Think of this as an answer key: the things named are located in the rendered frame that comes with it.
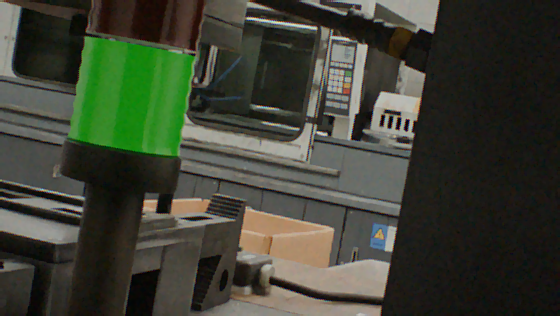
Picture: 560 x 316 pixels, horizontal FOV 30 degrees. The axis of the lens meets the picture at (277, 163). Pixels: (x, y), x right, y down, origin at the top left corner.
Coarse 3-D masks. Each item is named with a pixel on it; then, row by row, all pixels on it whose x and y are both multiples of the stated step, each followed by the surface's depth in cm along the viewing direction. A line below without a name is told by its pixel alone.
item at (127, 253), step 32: (64, 160) 34; (96, 160) 33; (128, 160) 33; (160, 160) 34; (96, 192) 35; (128, 192) 35; (160, 192) 34; (96, 224) 35; (128, 224) 35; (96, 256) 35; (128, 256) 35; (96, 288) 35; (128, 288) 36
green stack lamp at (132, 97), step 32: (96, 64) 34; (128, 64) 33; (160, 64) 34; (192, 64) 35; (96, 96) 34; (128, 96) 33; (160, 96) 34; (96, 128) 34; (128, 128) 33; (160, 128) 34
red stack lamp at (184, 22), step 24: (96, 0) 34; (120, 0) 33; (144, 0) 33; (168, 0) 33; (192, 0) 34; (96, 24) 34; (120, 24) 33; (144, 24) 33; (168, 24) 34; (192, 24) 34; (168, 48) 36; (192, 48) 35
